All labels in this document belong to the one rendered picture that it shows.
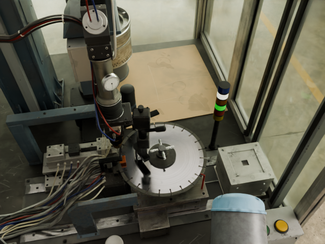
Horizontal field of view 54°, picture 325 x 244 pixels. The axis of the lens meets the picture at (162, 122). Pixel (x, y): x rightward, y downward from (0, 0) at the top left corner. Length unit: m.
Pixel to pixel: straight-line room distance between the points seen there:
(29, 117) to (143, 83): 0.73
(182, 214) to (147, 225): 0.17
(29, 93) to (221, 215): 1.16
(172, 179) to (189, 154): 0.14
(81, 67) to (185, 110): 0.86
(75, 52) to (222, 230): 0.59
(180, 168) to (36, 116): 0.61
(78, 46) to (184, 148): 0.61
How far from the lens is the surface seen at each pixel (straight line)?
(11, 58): 1.50
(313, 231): 2.35
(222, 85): 1.25
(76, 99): 1.54
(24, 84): 1.58
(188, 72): 1.91
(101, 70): 0.88
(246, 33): 1.48
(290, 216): 1.29
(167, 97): 1.75
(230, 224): 0.68
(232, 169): 1.32
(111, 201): 1.14
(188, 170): 1.23
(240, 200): 0.70
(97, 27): 0.81
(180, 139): 1.32
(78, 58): 0.93
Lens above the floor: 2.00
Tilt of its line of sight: 50 degrees down
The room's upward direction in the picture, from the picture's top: straight up
